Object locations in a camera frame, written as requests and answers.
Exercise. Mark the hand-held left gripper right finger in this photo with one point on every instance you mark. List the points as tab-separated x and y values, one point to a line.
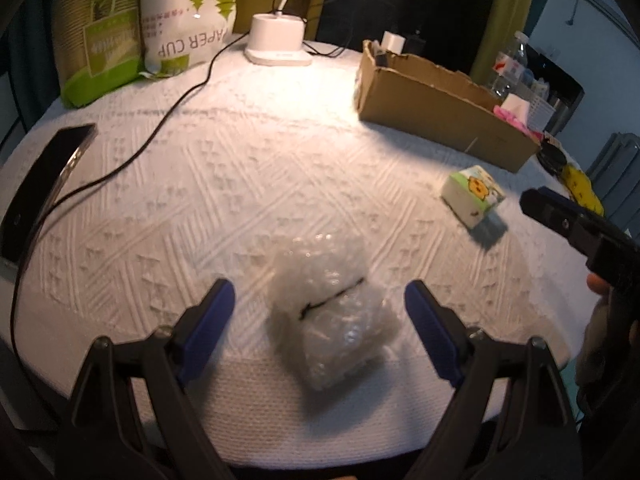
430	332

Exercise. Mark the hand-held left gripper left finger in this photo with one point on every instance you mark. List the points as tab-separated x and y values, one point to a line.
210	330

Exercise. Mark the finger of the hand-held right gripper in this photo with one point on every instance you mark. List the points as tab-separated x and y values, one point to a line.
555	210

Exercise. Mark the pale cartoon tissue pack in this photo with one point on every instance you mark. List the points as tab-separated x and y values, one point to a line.
475	195

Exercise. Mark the clear bubble wrap bag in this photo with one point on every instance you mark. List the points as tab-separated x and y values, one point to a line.
330	320

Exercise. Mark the white towel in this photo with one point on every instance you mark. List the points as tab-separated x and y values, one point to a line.
517	105

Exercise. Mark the cardboard box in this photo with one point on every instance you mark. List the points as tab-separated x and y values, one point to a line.
435	110

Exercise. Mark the person's right hand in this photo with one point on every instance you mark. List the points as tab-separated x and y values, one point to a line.
597	284

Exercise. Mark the yellow toy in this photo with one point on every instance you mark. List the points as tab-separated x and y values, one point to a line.
582	189

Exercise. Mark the black round lid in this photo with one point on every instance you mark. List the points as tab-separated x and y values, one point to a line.
552	154

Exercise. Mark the grey folded panels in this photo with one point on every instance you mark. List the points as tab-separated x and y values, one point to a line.
617	160

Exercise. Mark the white woven plastic basket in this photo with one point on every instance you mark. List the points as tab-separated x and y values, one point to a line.
539	110

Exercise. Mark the black monitor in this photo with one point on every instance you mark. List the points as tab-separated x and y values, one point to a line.
560	80

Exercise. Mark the clear water bottle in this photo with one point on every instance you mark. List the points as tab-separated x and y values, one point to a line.
507	67

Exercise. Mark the black smartphone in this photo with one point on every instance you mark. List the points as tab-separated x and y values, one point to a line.
45	185

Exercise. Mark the white charger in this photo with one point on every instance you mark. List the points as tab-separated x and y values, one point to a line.
392	42

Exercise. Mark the white lamp base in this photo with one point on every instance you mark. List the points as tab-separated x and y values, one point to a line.
275	42

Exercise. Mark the white paper cup pack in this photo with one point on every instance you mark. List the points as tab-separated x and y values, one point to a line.
185	20

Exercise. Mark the green paper cup pack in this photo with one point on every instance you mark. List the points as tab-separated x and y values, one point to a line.
95	35

